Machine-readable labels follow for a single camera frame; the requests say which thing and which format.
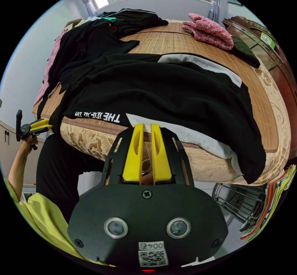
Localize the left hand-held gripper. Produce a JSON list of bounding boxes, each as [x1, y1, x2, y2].
[[20, 119, 53, 142]]

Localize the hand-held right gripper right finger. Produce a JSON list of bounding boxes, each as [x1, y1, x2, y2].
[[151, 124, 173, 185]]

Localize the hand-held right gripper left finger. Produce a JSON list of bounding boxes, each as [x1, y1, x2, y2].
[[122, 124, 145, 185]]

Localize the black pants with white stripes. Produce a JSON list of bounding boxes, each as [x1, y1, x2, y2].
[[49, 52, 267, 185]]

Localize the person's left forearm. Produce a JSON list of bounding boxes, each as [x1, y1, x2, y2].
[[8, 146, 30, 198]]

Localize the person's left hand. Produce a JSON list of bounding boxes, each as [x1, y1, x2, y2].
[[21, 134, 39, 155]]

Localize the person's right hand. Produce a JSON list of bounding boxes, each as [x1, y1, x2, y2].
[[142, 170, 154, 185]]

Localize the person's body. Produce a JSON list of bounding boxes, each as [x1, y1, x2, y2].
[[3, 133, 116, 267]]

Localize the pile of clothes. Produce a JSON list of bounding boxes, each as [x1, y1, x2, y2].
[[33, 8, 169, 116]]

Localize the stack of colourful papers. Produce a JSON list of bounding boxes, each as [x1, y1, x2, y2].
[[240, 163, 297, 242]]

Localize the bed with woven mat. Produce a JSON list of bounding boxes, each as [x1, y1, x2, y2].
[[32, 19, 292, 187]]

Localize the pale curtain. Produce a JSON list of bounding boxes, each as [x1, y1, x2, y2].
[[78, 0, 98, 19], [207, 0, 221, 21]]

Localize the dark green knitted garment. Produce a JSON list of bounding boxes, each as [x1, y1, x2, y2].
[[228, 36, 261, 69]]

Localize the pink knitted sweater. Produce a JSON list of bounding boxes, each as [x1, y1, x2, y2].
[[181, 13, 234, 51]]

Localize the brown wooden cupboard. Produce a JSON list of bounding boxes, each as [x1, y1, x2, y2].
[[222, 15, 297, 127]]

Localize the metal wire rack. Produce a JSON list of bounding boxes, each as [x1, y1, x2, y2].
[[212, 182, 267, 232]]

